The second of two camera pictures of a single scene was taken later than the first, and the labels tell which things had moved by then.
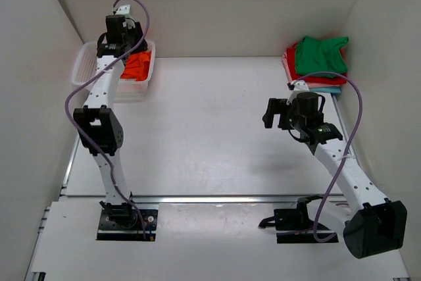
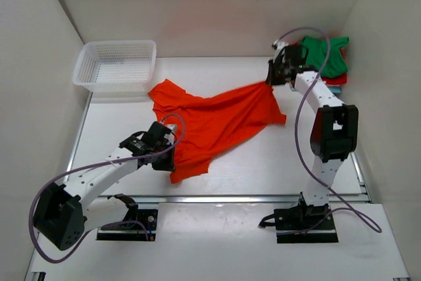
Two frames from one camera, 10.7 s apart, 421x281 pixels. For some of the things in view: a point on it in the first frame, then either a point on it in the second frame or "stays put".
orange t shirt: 137,66 to 206,131
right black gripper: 277,106 to 273,65
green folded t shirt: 314,55 stays put
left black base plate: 123,222 stays put
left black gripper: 137,30 to 168,164
